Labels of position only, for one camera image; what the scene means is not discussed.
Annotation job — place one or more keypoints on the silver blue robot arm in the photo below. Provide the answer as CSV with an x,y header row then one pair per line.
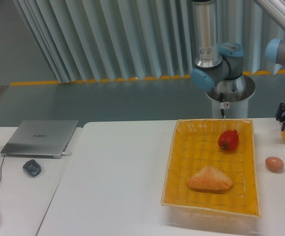
x,y
218,68

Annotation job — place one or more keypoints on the red bell pepper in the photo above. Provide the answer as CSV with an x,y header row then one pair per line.
x,y
228,140

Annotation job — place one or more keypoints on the brown egg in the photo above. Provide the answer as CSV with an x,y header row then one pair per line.
x,y
274,164

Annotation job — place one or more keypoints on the triangular bread slice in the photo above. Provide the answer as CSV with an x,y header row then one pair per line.
x,y
210,178

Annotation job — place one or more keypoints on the silver closed laptop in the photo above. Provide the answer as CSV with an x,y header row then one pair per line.
x,y
40,138

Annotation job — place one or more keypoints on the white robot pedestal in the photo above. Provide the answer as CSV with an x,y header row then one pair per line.
x,y
229,109

